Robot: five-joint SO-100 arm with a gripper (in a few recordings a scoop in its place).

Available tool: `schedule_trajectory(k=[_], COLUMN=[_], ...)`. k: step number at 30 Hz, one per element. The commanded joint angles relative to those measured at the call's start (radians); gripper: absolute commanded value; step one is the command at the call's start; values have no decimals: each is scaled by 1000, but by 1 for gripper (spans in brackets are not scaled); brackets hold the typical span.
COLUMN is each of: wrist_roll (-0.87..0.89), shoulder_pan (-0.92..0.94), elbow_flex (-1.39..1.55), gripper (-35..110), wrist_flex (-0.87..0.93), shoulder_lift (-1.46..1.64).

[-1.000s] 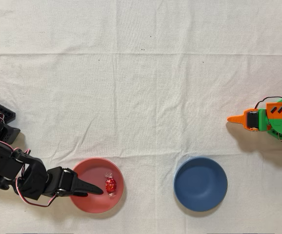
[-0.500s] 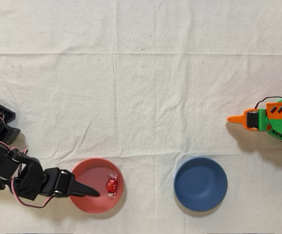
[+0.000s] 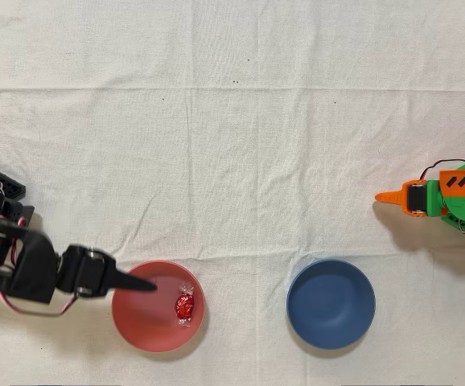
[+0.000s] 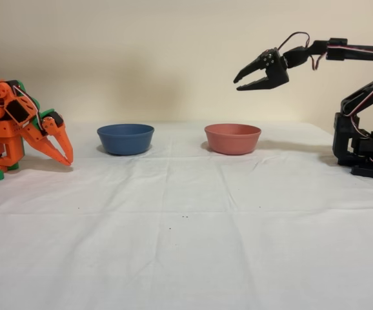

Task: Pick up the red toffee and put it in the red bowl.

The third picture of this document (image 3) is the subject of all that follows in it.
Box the orange arm servo cable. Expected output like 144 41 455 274
419 159 465 182

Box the white tablecloth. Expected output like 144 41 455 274
0 0 465 386

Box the red bowl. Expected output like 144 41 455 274
110 259 206 354

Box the red candy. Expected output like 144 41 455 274
174 282 196 326

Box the blue bowl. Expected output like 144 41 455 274
285 257 377 350

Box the black arm servo cable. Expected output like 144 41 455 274
0 267 76 318

